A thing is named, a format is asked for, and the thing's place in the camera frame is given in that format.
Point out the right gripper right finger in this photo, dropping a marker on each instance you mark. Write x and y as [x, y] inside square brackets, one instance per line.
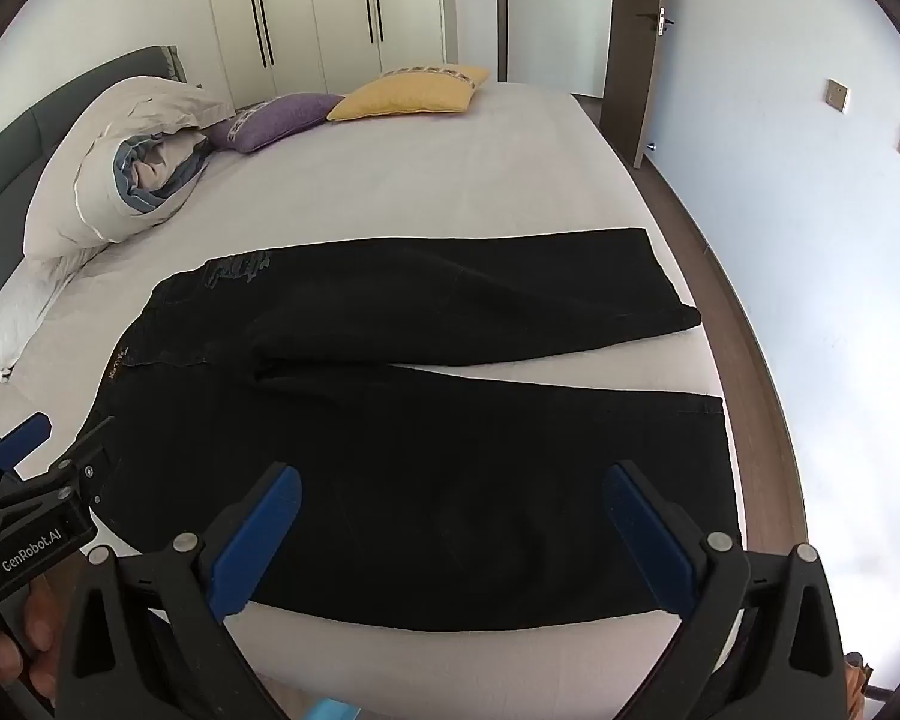
[757, 634]

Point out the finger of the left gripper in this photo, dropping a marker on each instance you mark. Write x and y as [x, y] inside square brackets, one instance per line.
[82, 471]
[23, 440]

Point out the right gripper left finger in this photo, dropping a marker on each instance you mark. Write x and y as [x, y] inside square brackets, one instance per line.
[145, 636]

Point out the black denim pants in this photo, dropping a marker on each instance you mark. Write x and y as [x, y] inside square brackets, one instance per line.
[431, 500]

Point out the person's left hand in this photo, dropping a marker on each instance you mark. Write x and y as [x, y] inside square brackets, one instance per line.
[41, 623]

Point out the white pillow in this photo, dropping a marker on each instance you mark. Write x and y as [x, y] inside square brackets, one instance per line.
[28, 295]

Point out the light blue plastic stool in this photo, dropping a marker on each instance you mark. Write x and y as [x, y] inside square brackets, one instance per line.
[330, 709]

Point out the dark grey headboard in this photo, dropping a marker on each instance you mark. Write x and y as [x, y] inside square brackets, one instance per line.
[29, 141]

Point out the rolled beige duvet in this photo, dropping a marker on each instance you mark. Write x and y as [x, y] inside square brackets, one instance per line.
[128, 163]

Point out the purple cushion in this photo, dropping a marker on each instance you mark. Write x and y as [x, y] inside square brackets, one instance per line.
[259, 126]

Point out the cream wardrobe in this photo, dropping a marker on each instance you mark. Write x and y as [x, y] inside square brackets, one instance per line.
[272, 47]

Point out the yellow cushion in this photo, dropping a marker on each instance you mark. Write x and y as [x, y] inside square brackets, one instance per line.
[417, 89]

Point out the white bed mattress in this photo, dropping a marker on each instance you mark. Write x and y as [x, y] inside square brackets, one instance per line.
[521, 161]

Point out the brown wooden door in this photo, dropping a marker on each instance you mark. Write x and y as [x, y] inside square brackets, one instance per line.
[637, 28]

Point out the upper wall socket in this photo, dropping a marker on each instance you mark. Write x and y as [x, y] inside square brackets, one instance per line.
[837, 96]

